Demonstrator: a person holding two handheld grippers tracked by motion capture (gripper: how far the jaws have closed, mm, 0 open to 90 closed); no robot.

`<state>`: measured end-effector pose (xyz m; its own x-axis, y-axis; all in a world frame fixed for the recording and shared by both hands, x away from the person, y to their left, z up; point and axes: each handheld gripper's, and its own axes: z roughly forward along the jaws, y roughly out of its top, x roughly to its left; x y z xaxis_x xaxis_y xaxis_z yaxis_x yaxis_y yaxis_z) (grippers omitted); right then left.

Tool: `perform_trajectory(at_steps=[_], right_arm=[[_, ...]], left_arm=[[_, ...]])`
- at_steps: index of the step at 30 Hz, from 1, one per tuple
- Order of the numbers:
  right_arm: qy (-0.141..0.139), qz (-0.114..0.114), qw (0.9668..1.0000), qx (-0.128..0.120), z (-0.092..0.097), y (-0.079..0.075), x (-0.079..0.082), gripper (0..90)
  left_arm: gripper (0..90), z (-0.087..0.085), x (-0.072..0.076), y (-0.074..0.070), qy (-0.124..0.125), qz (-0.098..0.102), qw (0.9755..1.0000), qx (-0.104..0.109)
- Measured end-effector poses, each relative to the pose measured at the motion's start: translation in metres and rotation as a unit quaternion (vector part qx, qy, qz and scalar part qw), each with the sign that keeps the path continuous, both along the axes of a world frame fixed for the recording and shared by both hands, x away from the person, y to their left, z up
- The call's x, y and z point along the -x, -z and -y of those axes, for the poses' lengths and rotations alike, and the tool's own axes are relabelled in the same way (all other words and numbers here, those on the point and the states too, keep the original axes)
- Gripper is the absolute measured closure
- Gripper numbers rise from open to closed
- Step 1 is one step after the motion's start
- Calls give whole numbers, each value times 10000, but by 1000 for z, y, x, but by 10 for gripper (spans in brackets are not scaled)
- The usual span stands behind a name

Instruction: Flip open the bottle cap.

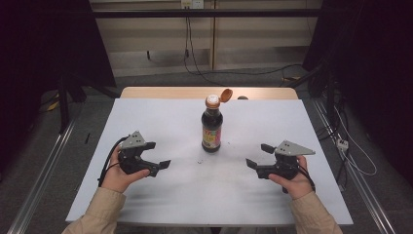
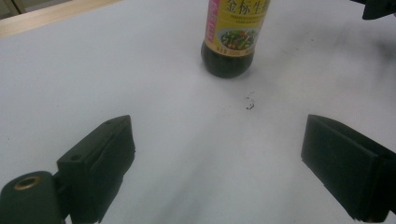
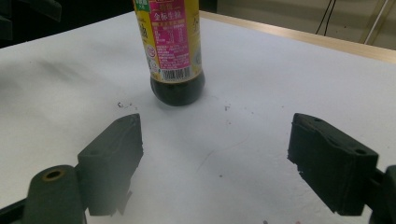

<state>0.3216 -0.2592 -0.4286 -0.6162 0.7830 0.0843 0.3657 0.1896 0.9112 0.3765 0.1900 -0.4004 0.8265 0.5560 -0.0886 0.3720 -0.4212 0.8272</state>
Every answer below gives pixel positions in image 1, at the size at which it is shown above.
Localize metal floor rail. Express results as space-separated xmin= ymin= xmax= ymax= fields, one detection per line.
xmin=7 ymin=118 xmax=78 ymax=234
xmin=311 ymin=97 xmax=396 ymax=234

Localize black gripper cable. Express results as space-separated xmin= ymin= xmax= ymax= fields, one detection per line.
xmin=295 ymin=163 xmax=317 ymax=194
xmin=97 ymin=136 xmax=131 ymax=188

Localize yellow floor item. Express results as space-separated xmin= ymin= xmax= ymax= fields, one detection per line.
xmin=46 ymin=93 xmax=61 ymax=112

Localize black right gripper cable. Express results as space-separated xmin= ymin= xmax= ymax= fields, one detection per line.
xmin=295 ymin=163 xmax=317 ymax=194

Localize white wall socket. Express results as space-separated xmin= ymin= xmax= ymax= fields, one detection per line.
xmin=180 ymin=0 xmax=206 ymax=10

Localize light wooden table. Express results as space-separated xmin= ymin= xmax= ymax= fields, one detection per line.
xmin=120 ymin=86 xmax=299 ymax=100

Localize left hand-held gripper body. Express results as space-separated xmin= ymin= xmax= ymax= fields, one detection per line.
xmin=117 ymin=130 xmax=161 ymax=178

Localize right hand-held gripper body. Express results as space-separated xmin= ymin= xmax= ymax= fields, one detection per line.
xmin=255 ymin=139 xmax=317 ymax=194

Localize person's left hand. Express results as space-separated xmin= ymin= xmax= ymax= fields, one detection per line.
xmin=100 ymin=145 xmax=151 ymax=194

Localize white power strip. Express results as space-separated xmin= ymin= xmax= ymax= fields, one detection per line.
xmin=336 ymin=137 xmax=350 ymax=152

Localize black hanging cables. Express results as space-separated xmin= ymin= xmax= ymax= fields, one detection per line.
xmin=182 ymin=16 xmax=305 ymax=88

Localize person's right hand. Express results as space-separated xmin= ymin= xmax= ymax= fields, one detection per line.
xmin=268 ymin=155 xmax=315 ymax=201

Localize black horizontal bar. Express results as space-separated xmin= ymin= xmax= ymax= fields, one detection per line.
xmin=92 ymin=8 xmax=323 ymax=19

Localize white floor cable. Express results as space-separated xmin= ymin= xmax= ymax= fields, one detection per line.
xmin=333 ymin=105 xmax=378 ymax=177

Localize white board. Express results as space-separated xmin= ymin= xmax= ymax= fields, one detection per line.
xmin=65 ymin=97 xmax=355 ymax=227

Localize dark sauce bottle orange cap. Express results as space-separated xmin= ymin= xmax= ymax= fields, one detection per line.
xmin=200 ymin=88 xmax=235 ymax=154

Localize black curtain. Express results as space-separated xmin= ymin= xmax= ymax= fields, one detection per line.
xmin=302 ymin=0 xmax=413 ymax=187
xmin=0 ymin=0 xmax=117 ymax=175

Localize black metal stand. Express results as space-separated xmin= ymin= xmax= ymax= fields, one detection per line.
xmin=56 ymin=73 xmax=122 ymax=135
xmin=285 ymin=60 xmax=340 ymax=133

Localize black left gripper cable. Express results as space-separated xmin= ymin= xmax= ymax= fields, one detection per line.
xmin=97 ymin=136 xmax=131 ymax=188

